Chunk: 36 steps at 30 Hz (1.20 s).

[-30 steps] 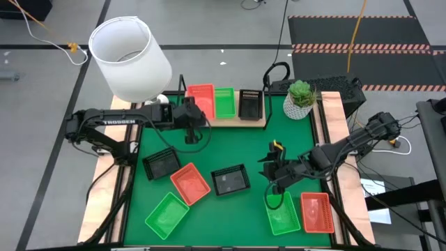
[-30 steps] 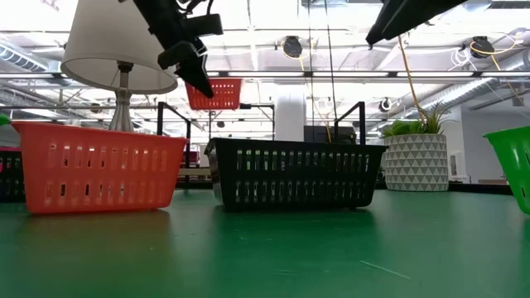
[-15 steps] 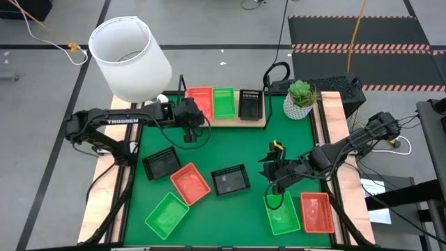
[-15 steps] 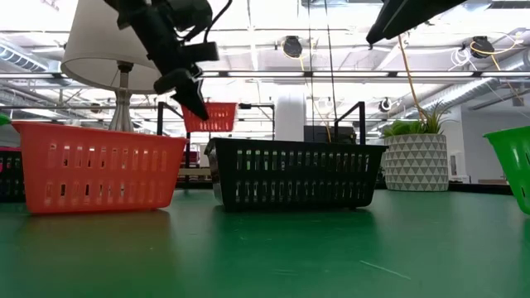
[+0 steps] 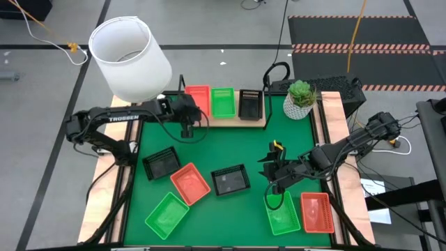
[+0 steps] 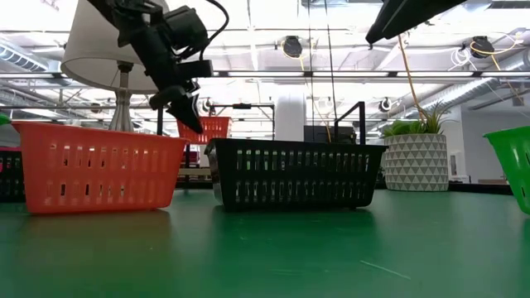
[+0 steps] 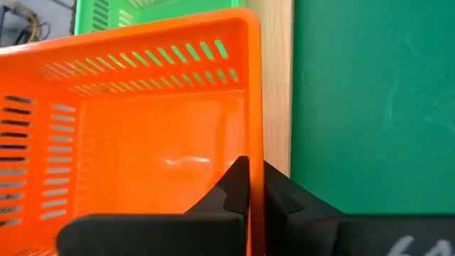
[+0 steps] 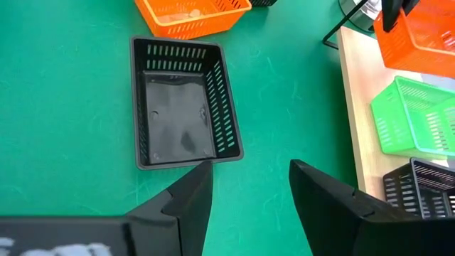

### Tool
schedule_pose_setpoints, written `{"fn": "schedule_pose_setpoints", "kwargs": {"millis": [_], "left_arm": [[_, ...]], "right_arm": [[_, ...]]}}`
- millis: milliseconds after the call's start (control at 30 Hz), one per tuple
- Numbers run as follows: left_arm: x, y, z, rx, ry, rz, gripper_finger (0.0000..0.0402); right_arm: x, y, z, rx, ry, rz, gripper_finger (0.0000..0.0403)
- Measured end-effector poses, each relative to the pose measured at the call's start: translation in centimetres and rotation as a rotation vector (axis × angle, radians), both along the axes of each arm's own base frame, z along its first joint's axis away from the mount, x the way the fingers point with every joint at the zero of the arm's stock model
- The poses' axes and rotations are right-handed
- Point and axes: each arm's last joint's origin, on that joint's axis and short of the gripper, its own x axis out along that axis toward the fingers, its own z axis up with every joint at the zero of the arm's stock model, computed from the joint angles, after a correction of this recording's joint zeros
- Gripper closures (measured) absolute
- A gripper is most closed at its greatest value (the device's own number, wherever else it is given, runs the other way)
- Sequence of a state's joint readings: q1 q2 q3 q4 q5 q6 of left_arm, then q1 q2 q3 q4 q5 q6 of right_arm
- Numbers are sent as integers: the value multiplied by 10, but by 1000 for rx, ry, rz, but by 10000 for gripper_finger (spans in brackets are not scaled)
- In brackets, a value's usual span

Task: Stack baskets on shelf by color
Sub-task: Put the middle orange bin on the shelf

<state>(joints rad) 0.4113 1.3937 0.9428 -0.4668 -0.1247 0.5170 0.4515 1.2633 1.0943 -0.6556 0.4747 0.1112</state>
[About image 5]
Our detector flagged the light wooden side board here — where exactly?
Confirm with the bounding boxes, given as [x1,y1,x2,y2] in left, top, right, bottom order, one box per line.
[313,91,376,245]
[77,94,142,244]

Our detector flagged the black aluminium table frame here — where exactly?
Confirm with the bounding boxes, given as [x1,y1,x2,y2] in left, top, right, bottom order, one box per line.
[104,91,349,251]

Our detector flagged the green table mat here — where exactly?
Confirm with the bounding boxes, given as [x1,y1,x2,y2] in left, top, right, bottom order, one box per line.
[123,93,332,247]

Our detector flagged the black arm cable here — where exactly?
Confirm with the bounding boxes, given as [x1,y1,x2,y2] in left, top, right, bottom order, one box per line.
[263,181,287,211]
[149,109,210,144]

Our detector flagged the white paper sheet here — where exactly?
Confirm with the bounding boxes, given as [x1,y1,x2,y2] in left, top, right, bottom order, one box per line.
[360,177,393,225]

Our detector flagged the yellow hanging cable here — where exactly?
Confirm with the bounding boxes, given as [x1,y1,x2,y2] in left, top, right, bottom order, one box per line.
[346,0,367,73]

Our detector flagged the succulent in patterned white pot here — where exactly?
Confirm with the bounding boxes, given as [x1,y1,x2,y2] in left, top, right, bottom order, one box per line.
[282,79,318,121]

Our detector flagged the white power cable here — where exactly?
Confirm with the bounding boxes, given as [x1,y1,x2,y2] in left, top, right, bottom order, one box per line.
[371,135,413,156]

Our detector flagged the black diagonal frame strut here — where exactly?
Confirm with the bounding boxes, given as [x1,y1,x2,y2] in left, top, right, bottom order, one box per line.
[322,179,372,245]
[83,163,139,245]

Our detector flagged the black perforated computer case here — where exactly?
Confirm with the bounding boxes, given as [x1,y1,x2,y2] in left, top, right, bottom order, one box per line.
[270,73,367,118]

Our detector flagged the black hanging cable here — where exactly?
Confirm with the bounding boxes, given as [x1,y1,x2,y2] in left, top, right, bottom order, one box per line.
[261,0,291,92]

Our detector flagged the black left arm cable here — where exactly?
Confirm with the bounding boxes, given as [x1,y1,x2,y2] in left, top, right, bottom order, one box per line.
[149,109,210,144]

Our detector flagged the black hazard-striped floor mat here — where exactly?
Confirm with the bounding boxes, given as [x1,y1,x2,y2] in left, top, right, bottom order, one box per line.
[287,15,432,50]
[291,48,446,93]

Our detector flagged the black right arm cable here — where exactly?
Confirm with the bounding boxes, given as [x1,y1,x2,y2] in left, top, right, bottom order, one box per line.
[263,181,287,211]

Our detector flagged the black slotted plastic basket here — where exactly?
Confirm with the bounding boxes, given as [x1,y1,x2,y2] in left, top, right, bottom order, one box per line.
[210,163,252,197]
[141,146,182,181]
[238,89,264,121]

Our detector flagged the white shade table lamp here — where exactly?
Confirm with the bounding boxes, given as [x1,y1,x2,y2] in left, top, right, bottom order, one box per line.
[88,15,173,105]

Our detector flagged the black crossbar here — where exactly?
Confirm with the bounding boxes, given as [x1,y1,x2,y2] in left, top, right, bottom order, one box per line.
[364,179,446,212]

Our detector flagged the white floor cable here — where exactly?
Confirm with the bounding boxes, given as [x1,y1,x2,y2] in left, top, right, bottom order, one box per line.
[13,0,90,66]

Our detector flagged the grey cylinder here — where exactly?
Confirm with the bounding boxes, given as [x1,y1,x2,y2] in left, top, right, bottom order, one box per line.
[0,71,21,83]

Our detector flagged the green slotted plastic basket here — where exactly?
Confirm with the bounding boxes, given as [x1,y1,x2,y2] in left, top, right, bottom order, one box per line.
[263,190,302,236]
[210,86,237,119]
[144,191,191,241]

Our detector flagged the orange cord with yellow connector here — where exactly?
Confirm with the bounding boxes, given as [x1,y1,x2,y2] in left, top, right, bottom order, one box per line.
[6,0,79,54]

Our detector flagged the red-orange slotted plastic basket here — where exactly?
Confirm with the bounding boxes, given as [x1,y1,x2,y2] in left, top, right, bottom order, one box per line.
[169,162,212,207]
[300,191,335,234]
[184,84,211,118]

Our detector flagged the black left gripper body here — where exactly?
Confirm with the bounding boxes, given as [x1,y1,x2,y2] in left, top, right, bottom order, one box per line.
[169,93,203,139]

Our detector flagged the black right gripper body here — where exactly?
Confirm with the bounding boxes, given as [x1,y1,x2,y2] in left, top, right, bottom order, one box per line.
[270,141,297,195]

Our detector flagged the wooden shelf with black frame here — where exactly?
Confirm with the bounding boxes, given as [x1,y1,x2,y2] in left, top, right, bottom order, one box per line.
[173,74,273,130]

